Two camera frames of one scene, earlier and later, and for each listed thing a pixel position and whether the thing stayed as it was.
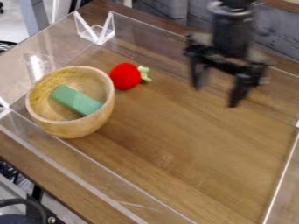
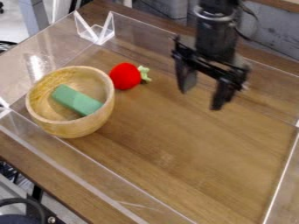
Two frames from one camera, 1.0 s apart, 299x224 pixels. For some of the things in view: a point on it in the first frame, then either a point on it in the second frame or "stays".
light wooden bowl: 69,100 stays
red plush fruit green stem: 126,77 stays
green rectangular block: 76,100 stays
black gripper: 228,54 to 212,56
